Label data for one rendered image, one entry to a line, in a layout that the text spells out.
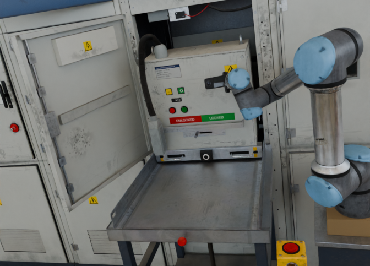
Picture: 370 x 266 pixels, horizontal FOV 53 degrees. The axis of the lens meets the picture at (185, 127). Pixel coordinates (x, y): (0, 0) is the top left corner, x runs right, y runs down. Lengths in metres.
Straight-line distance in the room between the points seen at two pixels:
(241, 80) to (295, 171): 0.78
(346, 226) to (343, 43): 0.65
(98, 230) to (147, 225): 1.04
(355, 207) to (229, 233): 0.44
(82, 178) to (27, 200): 0.92
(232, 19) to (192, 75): 0.94
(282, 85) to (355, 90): 0.55
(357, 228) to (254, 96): 0.58
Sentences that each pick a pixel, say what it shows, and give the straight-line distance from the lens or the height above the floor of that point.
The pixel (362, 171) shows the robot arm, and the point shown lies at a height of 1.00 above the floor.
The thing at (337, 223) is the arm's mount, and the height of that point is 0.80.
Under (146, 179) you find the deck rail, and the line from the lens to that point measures 1.81.
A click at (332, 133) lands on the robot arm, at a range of 1.17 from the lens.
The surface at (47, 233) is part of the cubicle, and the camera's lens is 2.70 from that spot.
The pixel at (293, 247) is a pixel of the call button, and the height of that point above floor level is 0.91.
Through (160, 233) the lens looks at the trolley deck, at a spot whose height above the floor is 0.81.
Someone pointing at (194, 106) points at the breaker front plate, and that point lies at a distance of 1.77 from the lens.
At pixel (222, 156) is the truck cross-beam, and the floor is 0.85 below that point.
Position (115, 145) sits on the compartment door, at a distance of 1.87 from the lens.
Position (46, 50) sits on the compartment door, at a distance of 1.60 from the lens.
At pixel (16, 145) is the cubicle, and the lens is 2.45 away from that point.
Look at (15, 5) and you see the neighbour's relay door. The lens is 1.92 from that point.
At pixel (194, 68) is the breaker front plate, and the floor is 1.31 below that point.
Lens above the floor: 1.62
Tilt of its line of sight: 19 degrees down
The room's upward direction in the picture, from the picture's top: 10 degrees counter-clockwise
